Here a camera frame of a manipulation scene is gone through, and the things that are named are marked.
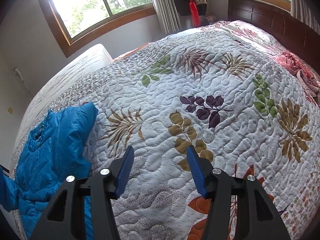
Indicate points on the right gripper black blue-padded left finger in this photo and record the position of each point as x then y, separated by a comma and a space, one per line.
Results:
64, 216

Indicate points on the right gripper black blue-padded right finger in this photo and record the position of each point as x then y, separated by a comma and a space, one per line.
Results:
257, 216

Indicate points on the blue quilted down jacket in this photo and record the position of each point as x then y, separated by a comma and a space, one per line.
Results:
52, 152

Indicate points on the floral quilted bedspread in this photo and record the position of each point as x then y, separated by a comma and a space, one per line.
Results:
219, 89

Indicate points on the pink floral pillow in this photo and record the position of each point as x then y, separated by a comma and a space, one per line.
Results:
302, 72

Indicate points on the dark wooden headboard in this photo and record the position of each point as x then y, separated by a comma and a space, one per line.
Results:
290, 32

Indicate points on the large wooden-framed window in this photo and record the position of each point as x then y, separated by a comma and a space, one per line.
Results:
76, 23

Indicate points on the right striped curtain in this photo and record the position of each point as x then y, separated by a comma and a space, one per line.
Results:
301, 12

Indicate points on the grey striped curtain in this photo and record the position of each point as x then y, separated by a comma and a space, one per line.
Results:
167, 14

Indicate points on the white wall plug with cord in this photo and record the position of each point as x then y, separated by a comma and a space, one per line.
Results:
19, 74

